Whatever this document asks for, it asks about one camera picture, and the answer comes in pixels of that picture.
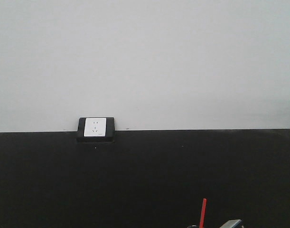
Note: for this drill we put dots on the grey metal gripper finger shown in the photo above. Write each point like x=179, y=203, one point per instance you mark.
x=235, y=223

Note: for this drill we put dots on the red stirring rod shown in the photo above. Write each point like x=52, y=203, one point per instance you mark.
x=203, y=211

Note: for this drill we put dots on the black socket mounting box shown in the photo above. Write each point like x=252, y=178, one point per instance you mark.
x=110, y=132

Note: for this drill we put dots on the white wall power socket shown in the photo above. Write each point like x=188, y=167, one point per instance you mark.
x=95, y=127

